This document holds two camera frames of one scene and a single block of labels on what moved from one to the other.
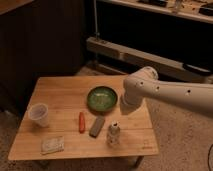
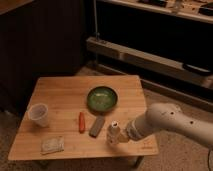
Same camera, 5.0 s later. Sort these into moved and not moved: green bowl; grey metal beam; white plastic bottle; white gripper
Moved: white gripper
Not moved: green bowl; white plastic bottle; grey metal beam
